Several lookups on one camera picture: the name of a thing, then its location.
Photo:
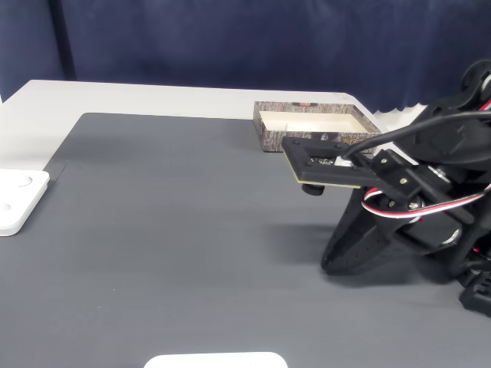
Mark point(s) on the white device with round dimples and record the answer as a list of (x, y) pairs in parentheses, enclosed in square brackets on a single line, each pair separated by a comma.
[(19, 199)]

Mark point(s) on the black wrist camera board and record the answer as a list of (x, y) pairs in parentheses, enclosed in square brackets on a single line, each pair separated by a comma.
[(326, 165)]

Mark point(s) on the dark blue fabric partition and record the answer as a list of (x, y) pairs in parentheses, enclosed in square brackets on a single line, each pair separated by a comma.
[(268, 42), (27, 38)]

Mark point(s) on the white device with round buttons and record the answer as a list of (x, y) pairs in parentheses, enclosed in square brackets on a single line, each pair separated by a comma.
[(215, 361)]

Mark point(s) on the bark-print cardboard box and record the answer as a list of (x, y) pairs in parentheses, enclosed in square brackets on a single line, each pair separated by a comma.
[(276, 134)]

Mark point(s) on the grey desk mat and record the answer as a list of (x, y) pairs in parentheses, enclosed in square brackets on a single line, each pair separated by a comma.
[(172, 230)]

